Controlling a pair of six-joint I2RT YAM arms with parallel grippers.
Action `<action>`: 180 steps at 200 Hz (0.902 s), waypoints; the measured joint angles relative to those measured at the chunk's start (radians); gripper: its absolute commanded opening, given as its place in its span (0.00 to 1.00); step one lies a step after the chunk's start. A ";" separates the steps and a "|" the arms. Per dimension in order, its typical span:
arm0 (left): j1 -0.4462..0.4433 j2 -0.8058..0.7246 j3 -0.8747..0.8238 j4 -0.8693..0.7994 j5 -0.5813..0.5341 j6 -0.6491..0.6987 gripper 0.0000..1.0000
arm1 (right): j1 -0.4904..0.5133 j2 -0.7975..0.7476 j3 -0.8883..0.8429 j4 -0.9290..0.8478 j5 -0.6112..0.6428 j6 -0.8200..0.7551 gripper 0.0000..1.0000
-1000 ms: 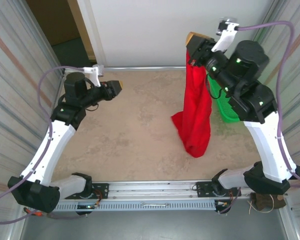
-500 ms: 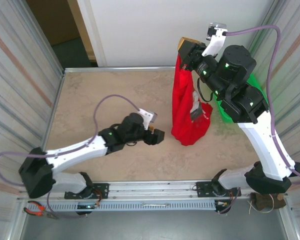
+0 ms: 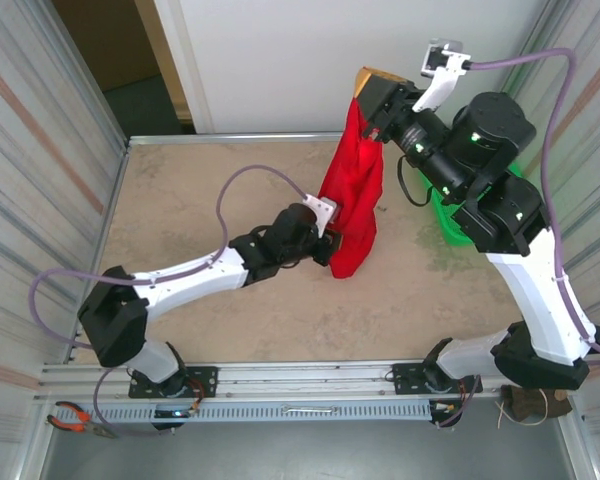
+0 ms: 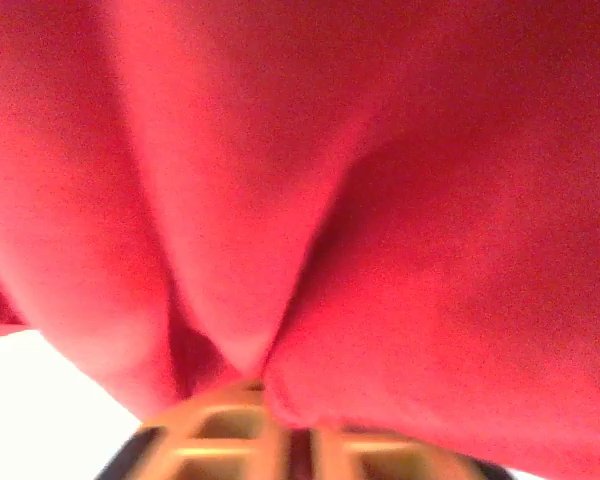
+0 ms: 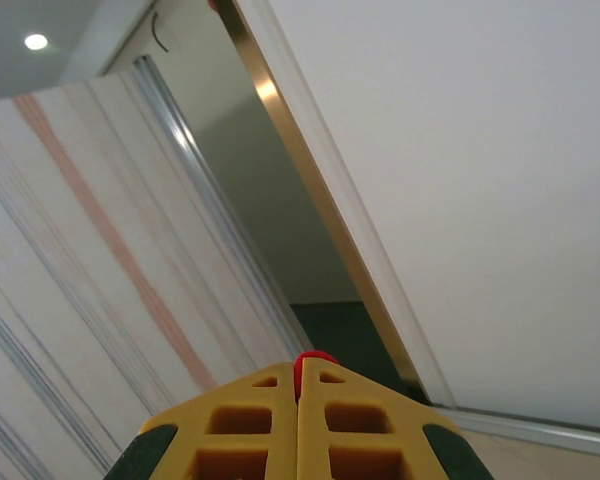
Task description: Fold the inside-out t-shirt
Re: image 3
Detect red t-shirt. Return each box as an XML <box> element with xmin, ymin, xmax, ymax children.
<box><xmin>317</xmin><ymin>93</ymin><xmax>385</xmax><ymax>280</ymax></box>

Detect green plastic mesh basket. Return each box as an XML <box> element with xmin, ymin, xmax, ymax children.
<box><xmin>419</xmin><ymin>162</ymin><xmax>525</xmax><ymax>248</ymax></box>

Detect silver wrench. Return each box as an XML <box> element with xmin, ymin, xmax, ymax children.
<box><xmin>281</xmin><ymin>405</ymin><xmax>339</xmax><ymax>415</ymax></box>

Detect small black controller board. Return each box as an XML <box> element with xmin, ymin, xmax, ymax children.
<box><xmin>428</xmin><ymin>399</ymin><xmax>465</xmax><ymax>430</ymax></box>
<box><xmin>151</xmin><ymin>405</ymin><xmax>201</xmax><ymax>432</ymax></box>

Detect brown board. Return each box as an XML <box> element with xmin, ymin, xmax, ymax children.
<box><xmin>52</xmin><ymin>0</ymin><xmax>161</xmax><ymax>94</ymax></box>

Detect brown cloth pouch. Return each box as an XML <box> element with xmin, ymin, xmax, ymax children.
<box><xmin>501</xmin><ymin>384</ymin><xmax>574</xmax><ymax>426</ymax></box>

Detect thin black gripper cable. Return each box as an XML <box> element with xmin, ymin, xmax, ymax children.
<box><xmin>396</xmin><ymin>153</ymin><xmax>434</xmax><ymax>208</ymax></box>

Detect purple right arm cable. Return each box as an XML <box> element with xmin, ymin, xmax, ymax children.
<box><xmin>437</xmin><ymin>48</ymin><xmax>600</xmax><ymax>430</ymax></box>

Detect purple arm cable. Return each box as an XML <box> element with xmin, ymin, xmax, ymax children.
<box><xmin>437</xmin><ymin>48</ymin><xmax>600</xmax><ymax>430</ymax></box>
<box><xmin>28</xmin><ymin>165</ymin><xmax>309</xmax><ymax>439</ymax></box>

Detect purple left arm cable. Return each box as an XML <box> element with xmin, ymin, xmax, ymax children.
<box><xmin>28</xmin><ymin>165</ymin><xmax>309</xmax><ymax>439</ymax></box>

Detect aluminium table frame bar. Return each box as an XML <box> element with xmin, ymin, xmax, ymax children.
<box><xmin>126</xmin><ymin>130</ymin><xmax>484</xmax><ymax>147</ymax></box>

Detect aluminium mounting rail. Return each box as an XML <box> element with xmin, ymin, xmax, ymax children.
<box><xmin>33</xmin><ymin>355</ymin><xmax>577</xmax><ymax>402</ymax></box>

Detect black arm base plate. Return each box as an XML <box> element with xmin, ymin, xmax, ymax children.
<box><xmin>392</xmin><ymin>362</ymin><xmax>483</xmax><ymax>396</ymax></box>
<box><xmin>128</xmin><ymin>366</ymin><xmax>219</xmax><ymax>400</ymax></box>

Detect grey slotted cable duct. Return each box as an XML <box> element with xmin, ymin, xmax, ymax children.
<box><xmin>87</xmin><ymin>401</ymin><xmax>434</xmax><ymax>425</ymax></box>

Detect beige door frame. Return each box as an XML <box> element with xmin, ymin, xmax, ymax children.
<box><xmin>133</xmin><ymin>0</ymin><xmax>197</xmax><ymax>122</ymax></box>

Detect orange-handled pliers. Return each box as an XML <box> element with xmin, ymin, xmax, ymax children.
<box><xmin>46</xmin><ymin>400</ymin><xmax>119</xmax><ymax>441</ymax></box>

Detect beige twine string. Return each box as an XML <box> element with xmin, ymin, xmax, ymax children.
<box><xmin>496</xmin><ymin>387</ymin><xmax>551</xmax><ymax>427</ymax></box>

